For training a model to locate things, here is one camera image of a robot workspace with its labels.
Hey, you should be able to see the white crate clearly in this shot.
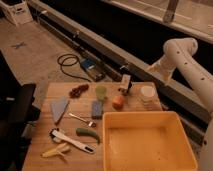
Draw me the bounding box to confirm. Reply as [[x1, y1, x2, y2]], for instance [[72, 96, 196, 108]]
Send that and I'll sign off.
[[0, 0, 33, 27]]

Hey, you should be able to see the orange toy fruit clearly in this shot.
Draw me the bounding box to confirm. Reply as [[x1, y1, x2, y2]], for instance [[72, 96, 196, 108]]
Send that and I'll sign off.
[[112, 95, 125, 110]]

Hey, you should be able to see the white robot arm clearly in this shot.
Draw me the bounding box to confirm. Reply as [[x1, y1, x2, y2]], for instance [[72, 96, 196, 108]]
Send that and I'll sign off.
[[147, 38, 213, 171]]

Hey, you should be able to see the black cable loop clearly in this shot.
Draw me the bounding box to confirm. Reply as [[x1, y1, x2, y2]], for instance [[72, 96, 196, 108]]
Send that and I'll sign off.
[[56, 53, 93, 82]]

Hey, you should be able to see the blue power box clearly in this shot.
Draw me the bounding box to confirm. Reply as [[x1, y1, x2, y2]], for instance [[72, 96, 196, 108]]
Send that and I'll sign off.
[[80, 59, 105, 82]]

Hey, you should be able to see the green cucumber toy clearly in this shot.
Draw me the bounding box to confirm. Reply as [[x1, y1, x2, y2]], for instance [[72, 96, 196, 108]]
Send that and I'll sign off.
[[76, 128, 101, 144]]

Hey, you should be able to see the metal fork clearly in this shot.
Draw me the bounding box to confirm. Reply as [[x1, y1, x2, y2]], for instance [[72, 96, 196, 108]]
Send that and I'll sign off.
[[68, 113, 96, 128]]

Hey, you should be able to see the wooden block with clamp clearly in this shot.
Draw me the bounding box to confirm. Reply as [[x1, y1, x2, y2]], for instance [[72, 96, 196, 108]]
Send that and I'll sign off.
[[118, 74, 132, 95]]

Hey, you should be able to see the brown grape bunch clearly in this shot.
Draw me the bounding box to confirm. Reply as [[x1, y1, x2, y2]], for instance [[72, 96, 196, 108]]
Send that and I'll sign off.
[[69, 84, 89, 98]]

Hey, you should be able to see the yellow banana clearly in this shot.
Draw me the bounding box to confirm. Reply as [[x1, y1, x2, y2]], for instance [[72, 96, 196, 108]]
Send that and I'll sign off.
[[41, 143, 70, 158]]

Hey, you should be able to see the blue sponge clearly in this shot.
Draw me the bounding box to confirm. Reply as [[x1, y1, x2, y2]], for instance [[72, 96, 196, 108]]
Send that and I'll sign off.
[[91, 101, 103, 119]]

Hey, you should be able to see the grey triangular cloth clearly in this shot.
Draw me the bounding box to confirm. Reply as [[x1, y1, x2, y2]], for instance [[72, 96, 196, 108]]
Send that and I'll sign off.
[[50, 97, 69, 124]]

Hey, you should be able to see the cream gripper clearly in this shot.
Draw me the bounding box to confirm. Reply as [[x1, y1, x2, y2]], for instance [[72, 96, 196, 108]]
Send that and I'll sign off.
[[147, 58, 174, 85]]

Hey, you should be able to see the yellow plastic bin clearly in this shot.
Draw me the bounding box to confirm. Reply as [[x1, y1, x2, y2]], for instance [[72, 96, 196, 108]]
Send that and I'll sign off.
[[103, 111, 198, 171]]

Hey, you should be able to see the clear plastic cup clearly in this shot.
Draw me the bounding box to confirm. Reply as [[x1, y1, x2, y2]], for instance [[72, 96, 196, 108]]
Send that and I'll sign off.
[[140, 86, 156, 102]]

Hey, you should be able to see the white handled brush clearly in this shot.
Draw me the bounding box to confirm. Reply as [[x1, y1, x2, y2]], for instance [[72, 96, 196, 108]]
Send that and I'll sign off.
[[50, 129, 94, 154]]

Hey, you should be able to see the black chair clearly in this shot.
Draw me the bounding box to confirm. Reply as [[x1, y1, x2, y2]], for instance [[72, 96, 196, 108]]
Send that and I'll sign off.
[[0, 51, 40, 171]]

